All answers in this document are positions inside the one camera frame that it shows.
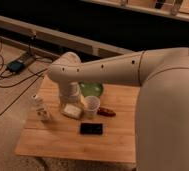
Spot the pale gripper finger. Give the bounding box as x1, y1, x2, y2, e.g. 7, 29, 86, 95
80, 95, 88, 110

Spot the black smartphone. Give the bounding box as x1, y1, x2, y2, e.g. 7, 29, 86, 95
80, 123, 103, 135

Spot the red pepper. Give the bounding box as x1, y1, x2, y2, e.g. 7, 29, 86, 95
97, 107, 116, 117

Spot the green ceramic bowl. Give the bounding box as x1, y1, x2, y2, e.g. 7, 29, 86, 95
79, 82, 104, 97

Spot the white plastic bottle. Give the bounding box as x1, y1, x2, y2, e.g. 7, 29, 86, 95
32, 94, 50, 121

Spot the black power adapter box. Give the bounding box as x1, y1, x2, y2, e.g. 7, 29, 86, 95
7, 60, 24, 73

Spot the wooden table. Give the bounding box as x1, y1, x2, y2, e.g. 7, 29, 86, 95
15, 78, 139, 163

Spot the black floor cable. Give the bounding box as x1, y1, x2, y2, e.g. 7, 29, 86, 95
0, 39, 56, 128

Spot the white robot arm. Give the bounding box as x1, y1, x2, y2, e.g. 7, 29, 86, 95
48, 48, 189, 171

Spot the translucent plastic cup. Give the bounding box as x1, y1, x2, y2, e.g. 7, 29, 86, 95
84, 96, 100, 118

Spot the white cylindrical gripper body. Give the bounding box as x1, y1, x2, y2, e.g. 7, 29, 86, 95
58, 82, 81, 103

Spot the white sponge block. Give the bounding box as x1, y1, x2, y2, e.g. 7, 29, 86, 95
62, 104, 82, 119

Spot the wooden baseboard rail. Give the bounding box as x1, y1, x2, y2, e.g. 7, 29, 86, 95
0, 16, 132, 58

